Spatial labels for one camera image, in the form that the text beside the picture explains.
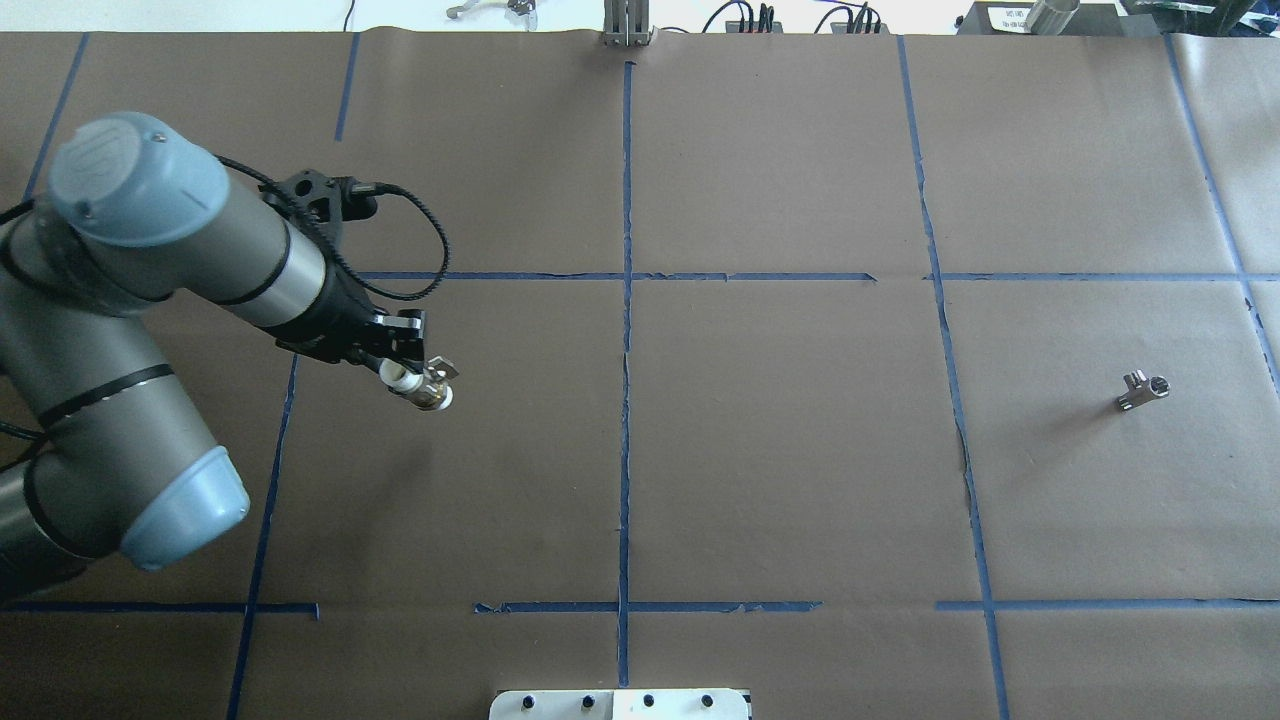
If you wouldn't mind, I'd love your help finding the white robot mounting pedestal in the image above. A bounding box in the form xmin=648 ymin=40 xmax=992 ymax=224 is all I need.
xmin=488 ymin=687 xmax=754 ymax=719

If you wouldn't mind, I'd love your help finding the white brass PPR valve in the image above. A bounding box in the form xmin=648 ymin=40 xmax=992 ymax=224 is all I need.
xmin=378 ymin=356 xmax=460 ymax=413

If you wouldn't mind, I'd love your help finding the chrome tee pipe fitting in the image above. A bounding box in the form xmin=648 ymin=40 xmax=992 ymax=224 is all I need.
xmin=1115 ymin=370 xmax=1170 ymax=413

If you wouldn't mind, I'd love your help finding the aluminium frame post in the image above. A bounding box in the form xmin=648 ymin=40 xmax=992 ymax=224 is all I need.
xmin=602 ymin=0 xmax=654 ymax=47

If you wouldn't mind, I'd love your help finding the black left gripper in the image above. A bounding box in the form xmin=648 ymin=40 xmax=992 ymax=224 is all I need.
xmin=271 ymin=264 xmax=426 ymax=377

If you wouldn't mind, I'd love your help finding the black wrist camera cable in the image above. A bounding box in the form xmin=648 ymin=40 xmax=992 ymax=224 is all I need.
xmin=215 ymin=155 xmax=453 ymax=302

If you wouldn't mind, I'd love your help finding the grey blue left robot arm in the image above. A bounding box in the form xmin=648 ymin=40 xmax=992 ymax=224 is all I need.
xmin=3 ymin=111 xmax=457 ymax=602

